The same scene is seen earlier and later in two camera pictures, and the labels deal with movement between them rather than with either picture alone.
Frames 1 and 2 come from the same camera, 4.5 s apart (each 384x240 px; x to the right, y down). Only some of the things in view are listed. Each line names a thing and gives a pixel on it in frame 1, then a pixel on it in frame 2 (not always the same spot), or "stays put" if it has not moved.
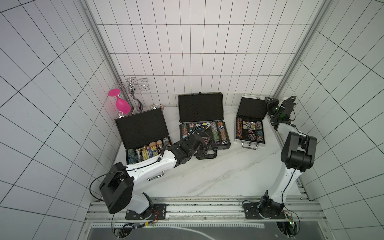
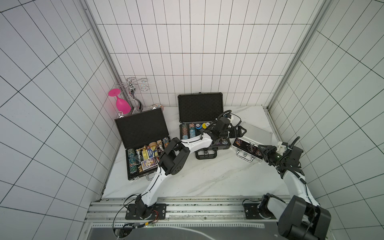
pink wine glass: [122, 105] stays put
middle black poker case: [203, 113] stays put
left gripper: [181, 142] -> [235, 134]
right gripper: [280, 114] -> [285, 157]
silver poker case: [250, 125] -> [247, 149]
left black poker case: [144, 135] stays put
